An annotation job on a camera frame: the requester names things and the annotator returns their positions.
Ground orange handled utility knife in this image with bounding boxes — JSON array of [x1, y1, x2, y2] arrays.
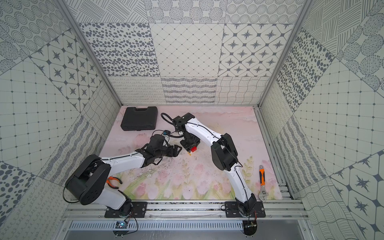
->
[[258, 165, 268, 201]]

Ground left green circuit board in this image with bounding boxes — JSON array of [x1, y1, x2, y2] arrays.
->
[[113, 221, 129, 237]]

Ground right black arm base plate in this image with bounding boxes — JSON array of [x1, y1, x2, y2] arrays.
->
[[224, 202, 266, 218]]

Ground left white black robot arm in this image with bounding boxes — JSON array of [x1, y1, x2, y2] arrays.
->
[[65, 134, 182, 216]]

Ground orange handled pliers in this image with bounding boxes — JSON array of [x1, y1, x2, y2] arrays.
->
[[106, 177, 123, 190]]

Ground pink floral table mat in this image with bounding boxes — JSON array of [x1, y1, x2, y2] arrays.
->
[[100, 106, 283, 200]]

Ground right black round controller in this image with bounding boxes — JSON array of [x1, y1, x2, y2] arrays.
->
[[243, 221, 258, 236]]

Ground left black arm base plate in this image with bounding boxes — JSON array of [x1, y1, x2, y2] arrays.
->
[[105, 202, 148, 218]]

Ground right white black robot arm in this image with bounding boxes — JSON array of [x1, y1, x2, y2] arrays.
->
[[169, 113, 257, 217]]

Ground aluminium extrusion rail frame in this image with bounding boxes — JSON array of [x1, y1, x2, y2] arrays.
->
[[61, 182, 310, 221]]

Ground black plastic tool case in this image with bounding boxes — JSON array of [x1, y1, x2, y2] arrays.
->
[[121, 107, 158, 131]]

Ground white slotted cable duct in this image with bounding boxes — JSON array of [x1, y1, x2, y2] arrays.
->
[[69, 220, 243, 231]]

